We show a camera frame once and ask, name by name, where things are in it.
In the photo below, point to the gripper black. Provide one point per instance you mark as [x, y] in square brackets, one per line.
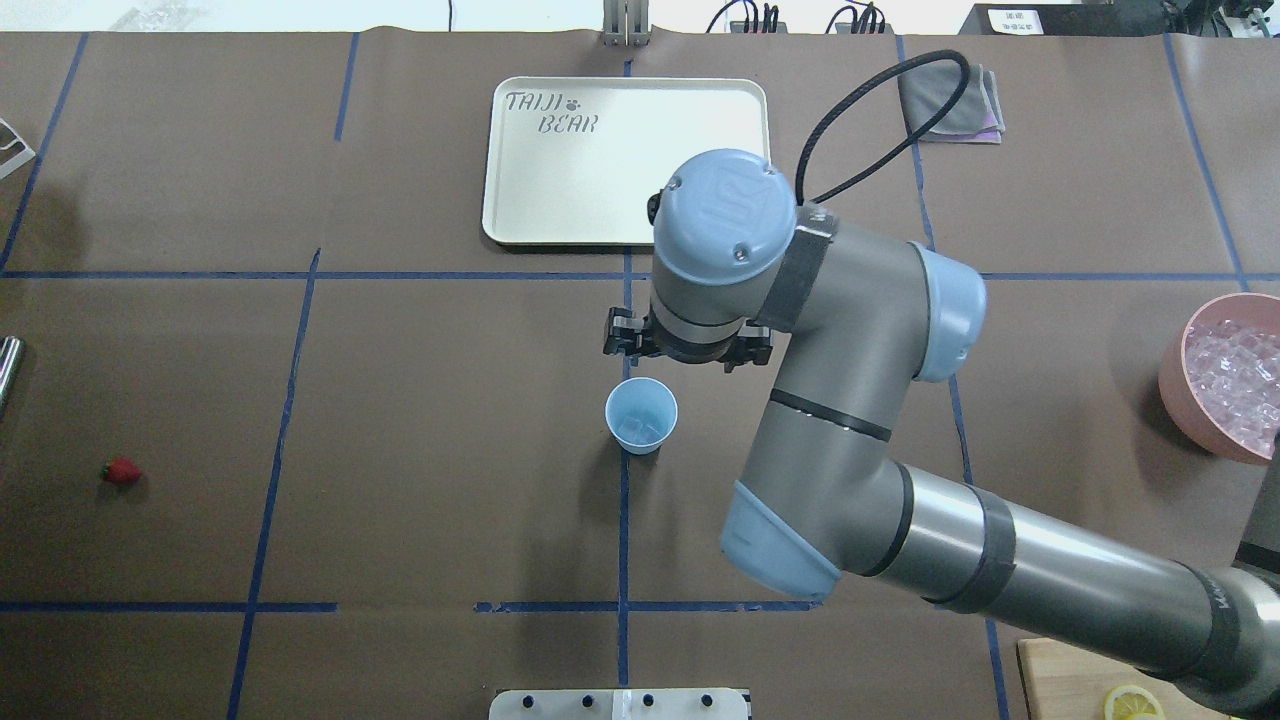
[626, 334]

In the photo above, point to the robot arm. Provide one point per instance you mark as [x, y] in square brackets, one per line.
[738, 257]

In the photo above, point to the light blue plastic cup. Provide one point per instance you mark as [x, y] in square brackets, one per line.
[641, 396]

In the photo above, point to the pile of ice cubes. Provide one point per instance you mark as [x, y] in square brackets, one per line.
[1233, 370]

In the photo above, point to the cream bear tray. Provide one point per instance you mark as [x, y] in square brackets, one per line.
[572, 161]

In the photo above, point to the grey folded cloth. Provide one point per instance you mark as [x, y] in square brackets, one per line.
[977, 116]

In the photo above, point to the black power strip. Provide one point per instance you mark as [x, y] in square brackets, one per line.
[1086, 19]

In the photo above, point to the red strawberry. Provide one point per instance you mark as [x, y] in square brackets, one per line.
[121, 472]

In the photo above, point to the clear plastic bag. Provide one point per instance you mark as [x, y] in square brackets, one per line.
[158, 17]

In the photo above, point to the wooden cutting board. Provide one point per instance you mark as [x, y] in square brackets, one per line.
[1063, 682]

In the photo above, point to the pink bowl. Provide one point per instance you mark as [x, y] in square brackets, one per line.
[1249, 308]

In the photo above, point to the steel muddler with black tip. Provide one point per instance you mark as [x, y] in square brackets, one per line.
[12, 351]

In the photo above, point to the lemon slice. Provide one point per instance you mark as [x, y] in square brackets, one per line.
[1131, 702]

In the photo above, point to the aluminium frame post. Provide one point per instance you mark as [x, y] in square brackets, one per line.
[626, 23]

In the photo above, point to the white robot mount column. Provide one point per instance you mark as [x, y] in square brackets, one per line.
[623, 703]

